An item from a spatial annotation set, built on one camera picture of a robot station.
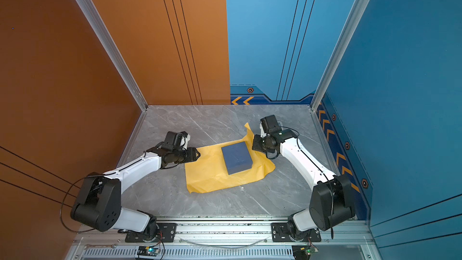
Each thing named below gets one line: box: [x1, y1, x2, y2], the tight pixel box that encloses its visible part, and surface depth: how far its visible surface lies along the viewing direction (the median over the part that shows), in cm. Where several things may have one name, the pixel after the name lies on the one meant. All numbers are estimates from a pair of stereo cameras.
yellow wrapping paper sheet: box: [185, 122, 276, 194], surface depth 92 cm
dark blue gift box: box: [221, 141, 254, 176], surface depth 93 cm
